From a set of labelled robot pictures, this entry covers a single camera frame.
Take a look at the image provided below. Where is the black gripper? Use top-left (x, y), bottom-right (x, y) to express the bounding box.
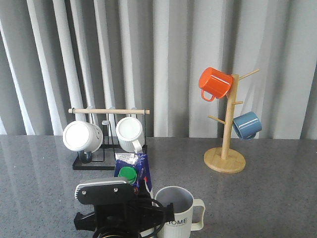
top-left (74, 198), bottom-right (174, 238)

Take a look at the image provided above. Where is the blue white Pascual milk carton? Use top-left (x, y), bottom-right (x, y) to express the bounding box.
top-left (114, 153), bottom-right (154, 210)

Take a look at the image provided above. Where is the cream HOME mug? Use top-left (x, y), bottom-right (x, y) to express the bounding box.
top-left (155, 186), bottom-right (206, 238)

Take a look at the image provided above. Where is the black metal mug rack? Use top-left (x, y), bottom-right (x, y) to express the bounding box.
top-left (68, 107), bottom-right (151, 171)

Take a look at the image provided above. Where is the white ribbed mug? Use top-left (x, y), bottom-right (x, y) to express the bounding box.
top-left (116, 117), bottom-right (145, 153)

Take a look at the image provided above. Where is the white smooth mug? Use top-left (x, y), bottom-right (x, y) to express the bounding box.
top-left (62, 121), bottom-right (103, 164)

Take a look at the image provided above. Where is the wooden mug tree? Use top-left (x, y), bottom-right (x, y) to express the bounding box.
top-left (204, 69), bottom-right (259, 174)

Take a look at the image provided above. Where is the blue enamel mug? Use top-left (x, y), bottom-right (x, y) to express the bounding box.
top-left (232, 112), bottom-right (262, 140)

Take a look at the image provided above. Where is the orange enamel mug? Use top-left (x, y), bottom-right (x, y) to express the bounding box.
top-left (199, 67), bottom-right (233, 102)

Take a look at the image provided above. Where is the grey pleated curtain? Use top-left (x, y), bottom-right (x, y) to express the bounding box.
top-left (0, 0), bottom-right (317, 139)

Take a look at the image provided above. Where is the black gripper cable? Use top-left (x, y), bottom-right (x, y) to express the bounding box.
top-left (93, 198), bottom-right (166, 238)

